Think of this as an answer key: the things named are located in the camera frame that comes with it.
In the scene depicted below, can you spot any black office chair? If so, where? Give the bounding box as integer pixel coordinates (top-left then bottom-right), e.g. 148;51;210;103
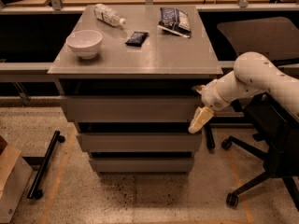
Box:
219;16;299;209

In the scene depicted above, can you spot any small dark snack packet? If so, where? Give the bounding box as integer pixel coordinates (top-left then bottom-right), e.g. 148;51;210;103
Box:
125;31;149;47

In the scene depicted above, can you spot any grey bottom drawer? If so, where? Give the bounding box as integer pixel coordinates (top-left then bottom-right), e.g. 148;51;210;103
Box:
89;158;194;173

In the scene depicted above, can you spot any grey drawer cabinet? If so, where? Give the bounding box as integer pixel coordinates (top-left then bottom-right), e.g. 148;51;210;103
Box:
47;5;223;176

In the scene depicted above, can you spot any blue chip bag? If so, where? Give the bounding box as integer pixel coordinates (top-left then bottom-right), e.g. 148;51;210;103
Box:
158;7;192;38

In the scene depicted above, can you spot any white ceramic bowl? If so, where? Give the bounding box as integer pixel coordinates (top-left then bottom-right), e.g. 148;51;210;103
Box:
66;30;103;59

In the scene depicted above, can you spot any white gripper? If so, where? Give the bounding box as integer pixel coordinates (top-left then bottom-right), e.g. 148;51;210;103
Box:
188;79;231;133

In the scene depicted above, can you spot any grey middle drawer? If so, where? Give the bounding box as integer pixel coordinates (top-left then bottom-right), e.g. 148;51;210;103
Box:
77;133;202;152

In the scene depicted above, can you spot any cardboard box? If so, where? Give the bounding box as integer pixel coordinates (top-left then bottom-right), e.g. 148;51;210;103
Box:
0;136;32;224

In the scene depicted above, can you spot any grey top drawer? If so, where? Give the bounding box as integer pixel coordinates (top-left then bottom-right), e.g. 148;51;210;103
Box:
59;96;201;122

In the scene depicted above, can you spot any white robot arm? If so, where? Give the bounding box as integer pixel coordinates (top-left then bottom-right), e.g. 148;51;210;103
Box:
188;52;299;133

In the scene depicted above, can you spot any black table leg foot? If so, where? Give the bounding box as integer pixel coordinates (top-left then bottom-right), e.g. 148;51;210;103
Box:
205;123;215;149

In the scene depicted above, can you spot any grey drawer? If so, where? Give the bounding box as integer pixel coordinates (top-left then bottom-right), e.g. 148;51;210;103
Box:
89;158;194;173
77;133;202;152
59;96;201;122

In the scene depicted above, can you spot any clear plastic water bottle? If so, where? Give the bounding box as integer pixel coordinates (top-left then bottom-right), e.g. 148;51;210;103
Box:
93;4;126;27

